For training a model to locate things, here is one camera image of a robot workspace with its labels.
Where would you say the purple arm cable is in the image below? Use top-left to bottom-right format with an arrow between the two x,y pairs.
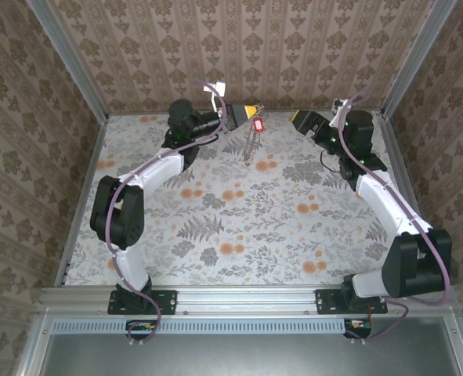
105,80 -> 229,346
338,89 -> 451,346

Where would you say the aluminium right corner post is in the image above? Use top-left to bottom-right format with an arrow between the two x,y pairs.
380,0 -> 458,118

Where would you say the grey slotted cable duct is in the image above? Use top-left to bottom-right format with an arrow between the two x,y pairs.
52,316 -> 345,334

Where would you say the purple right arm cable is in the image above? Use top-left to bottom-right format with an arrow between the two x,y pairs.
338,89 -> 451,346

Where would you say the floral print table cloth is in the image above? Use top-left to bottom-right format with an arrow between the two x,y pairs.
64,110 -> 438,287

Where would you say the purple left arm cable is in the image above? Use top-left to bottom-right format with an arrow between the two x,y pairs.
105,80 -> 229,346

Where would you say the aluminium left corner post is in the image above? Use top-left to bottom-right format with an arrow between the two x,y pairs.
25,0 -> 110,123

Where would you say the aluminium corner post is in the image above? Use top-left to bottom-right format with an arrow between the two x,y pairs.
25,0 -> 110,123
380,0 -> 458,118

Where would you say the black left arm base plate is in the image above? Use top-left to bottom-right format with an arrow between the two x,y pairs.
107,288 -> 178,316

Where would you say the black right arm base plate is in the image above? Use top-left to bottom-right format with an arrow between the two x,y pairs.
315,288 -> 389,316

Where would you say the silver keyring chain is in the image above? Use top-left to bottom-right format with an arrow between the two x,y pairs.
243,102 -> 266,165

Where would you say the aluminium left side rail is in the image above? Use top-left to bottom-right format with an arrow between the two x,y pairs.
53,115 -> 110,287

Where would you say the grey metal panel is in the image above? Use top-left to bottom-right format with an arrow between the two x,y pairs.
38,332 -> 463,376

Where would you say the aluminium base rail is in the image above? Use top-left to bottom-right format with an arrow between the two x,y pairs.
38,284 -> 458,316

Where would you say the black connector box with wires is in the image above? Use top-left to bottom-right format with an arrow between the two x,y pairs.
343,317 -> 373,339
125,319 -> 158,340

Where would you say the aluminium right side rail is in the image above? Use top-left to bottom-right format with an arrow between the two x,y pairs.
374,111 -> 446,285

